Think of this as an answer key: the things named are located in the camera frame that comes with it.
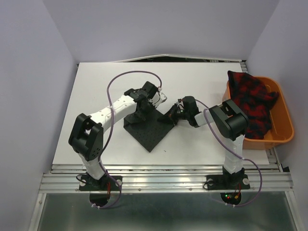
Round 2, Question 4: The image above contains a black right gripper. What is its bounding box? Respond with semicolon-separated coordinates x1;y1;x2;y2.
157;104;189;125

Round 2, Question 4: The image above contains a dark grey dotted skirt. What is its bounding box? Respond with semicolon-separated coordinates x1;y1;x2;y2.
123;109;174;152

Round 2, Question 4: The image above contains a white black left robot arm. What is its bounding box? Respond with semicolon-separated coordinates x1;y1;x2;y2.
68;81;167;190

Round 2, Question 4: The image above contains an aluminium extrusion frame rail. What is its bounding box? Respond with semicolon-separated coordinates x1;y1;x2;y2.
39;164;294;193

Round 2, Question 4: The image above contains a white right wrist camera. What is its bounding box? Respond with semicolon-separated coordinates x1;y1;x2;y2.
175;99;184;108

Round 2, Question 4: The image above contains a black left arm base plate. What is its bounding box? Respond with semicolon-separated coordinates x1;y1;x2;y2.
76;174;119;192

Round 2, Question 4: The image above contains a red black plaid skirt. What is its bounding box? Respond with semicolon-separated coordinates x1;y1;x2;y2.
228;71;279;140

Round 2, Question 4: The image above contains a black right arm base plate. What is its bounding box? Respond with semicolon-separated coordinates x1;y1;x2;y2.
203;174;250;191

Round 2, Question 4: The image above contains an orange plastic bin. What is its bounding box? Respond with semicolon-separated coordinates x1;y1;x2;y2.
222;76;295;150

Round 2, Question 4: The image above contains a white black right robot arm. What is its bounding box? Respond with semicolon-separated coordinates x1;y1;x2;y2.
158;96;249;188

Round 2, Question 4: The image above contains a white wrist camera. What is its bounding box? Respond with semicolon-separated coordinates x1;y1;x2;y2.
150;91;167;108
175;99;184;108

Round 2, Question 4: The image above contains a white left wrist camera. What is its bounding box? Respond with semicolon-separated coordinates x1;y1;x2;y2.
150;91;167;108

